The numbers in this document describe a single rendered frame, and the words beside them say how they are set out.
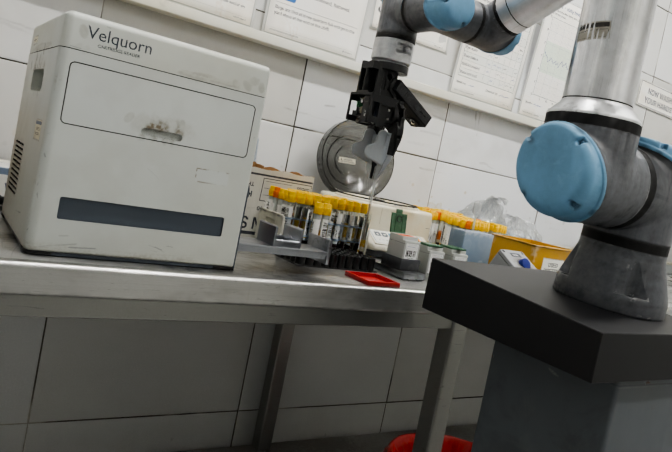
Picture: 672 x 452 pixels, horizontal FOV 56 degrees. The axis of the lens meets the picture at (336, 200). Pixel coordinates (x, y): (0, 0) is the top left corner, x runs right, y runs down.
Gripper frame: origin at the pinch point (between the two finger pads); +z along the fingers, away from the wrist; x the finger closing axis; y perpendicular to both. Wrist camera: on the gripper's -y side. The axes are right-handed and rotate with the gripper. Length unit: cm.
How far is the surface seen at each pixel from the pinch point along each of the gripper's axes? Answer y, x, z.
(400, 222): -6.6, 2.0, 8.5
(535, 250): -38.5, 9.6, 9.5
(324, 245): 15.7, 10.4, 13.3
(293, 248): 21.8, 11.2, 14.2
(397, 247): -4.3, 5.3, 13.0
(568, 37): -107, -48, -58
